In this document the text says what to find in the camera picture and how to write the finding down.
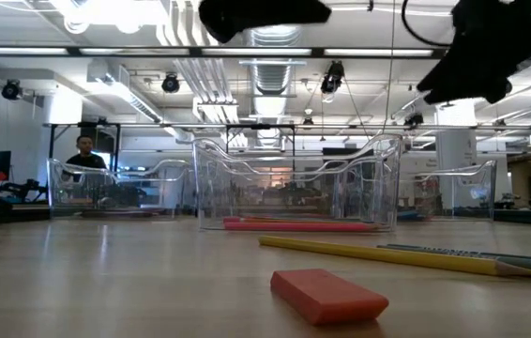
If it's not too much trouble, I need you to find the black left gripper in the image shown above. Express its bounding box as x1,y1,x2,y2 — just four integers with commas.
197,0,334,45

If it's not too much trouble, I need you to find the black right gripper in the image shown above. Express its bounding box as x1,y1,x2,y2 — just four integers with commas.
415,0,531,106

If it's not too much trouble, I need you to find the grey-green pencil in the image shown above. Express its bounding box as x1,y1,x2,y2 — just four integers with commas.
376,242,531,282

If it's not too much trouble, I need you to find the yellow pencil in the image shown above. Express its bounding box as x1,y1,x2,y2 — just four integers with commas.
258,234,531,278

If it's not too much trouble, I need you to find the clear plastic bin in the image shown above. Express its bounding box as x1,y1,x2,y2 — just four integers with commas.
46,158,196,221
199,154,356,218
399,159,498,222
191,133,403,234

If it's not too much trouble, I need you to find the blue eraser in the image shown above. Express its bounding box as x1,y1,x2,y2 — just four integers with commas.
396,209,431,223

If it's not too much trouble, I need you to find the person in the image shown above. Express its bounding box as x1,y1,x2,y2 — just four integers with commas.
60,134,108,183

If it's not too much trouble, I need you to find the orange eraser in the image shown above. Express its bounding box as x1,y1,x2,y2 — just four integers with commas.
269,268,390,327

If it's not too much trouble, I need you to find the silver ventilation duct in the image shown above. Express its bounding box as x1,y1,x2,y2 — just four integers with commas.
241,22,309,98

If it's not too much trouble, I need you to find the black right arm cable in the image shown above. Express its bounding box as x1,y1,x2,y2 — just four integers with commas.
400,0,454,49

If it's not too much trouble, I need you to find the black metal workstation frame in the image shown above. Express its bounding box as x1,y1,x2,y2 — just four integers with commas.
47,121,122,163

